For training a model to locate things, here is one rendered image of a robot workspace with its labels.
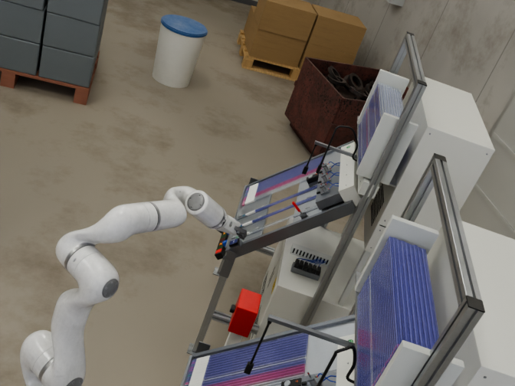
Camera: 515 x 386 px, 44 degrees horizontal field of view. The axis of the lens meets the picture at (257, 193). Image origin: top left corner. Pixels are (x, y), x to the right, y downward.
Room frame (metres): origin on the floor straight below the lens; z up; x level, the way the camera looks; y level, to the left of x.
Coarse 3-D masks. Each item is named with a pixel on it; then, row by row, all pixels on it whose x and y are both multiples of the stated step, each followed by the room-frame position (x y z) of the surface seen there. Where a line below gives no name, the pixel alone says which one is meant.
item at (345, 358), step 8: (344, 336) 1.73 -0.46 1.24; (352, 336) 1.72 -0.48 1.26; (344, 352) 1.65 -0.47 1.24; (352, 352) 1.64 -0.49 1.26; (344, 360) 1.61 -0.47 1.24; (352, 360) 1.61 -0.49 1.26; (336, 368) 1.58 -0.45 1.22; (344, 368) 1.57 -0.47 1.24; (336, 376) 1.55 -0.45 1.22; (344, 376) 1.54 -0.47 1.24; (352, 376) 1.53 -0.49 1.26; (336, 384) 1.51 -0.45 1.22; (344, 384) 1.50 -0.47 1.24; (352, 384) 1.50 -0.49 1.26
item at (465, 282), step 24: (432, 168) 1.90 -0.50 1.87; (456, 216) 1.58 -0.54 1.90; (384, 240) 1.79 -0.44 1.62; (408, 240) 1.80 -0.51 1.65; (432, 240) 1.80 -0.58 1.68; (456, 240) 1.45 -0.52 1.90; (456, 264) 1.36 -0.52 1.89; (360, 288) 1.79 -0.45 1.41; (456, 288) 1.29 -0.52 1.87; (408, 360) 1.21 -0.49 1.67; (456, 360) 1.23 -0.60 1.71; (384, 384) 1.21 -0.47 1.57; (408, 384) 1.21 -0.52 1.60
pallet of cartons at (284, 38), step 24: (264, 0) 7.18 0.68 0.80; (288, 0) 7.42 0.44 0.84; (264, 24) 7.11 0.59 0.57; (288, 24) 7.20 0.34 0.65; (312, 24) 7.28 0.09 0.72; (336, 24) 7.35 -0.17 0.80; (360, 24) 7.57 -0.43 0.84; (240, 48) 7.54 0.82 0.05; (264, 48) 7.15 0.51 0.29; (288, 48) 7.24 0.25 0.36; (312, 48) 7.30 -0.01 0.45; (336, 48) 7.38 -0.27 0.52; (264, 72) 7.17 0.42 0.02
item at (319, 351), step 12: (348, 324) 1.89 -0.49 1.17; (312, 336) 1.86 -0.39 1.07; (336, 336) 1.83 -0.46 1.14; (312, 348) 1.80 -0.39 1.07; (324, 348) 1.78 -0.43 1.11; (336, 348) 1.77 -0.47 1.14; (312, 360) 1.73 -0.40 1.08; (324, 360) 1.72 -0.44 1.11; (336, 360) 1.71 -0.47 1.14; (312, 372) 1.67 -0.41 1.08
